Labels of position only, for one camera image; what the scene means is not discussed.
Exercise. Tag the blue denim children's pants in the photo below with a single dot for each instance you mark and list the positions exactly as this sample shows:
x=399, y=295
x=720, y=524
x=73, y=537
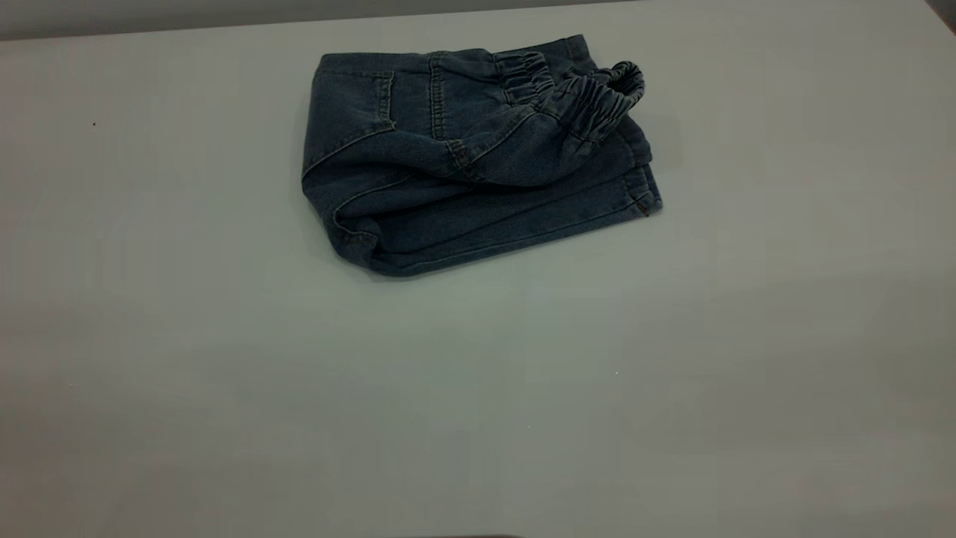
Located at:
x=448, y=187

